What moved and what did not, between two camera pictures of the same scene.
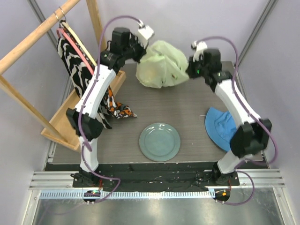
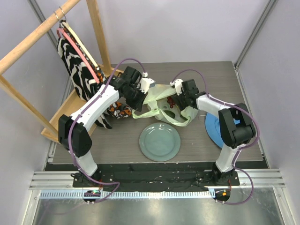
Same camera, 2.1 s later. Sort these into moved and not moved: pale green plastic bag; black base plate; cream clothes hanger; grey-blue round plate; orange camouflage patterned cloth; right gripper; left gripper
Moved: right gripper; left gripper; pale green plastic bag
Not moved: grey-blue round plate; black base plate; orange camouflage patterned cloth; cream clothes hanger
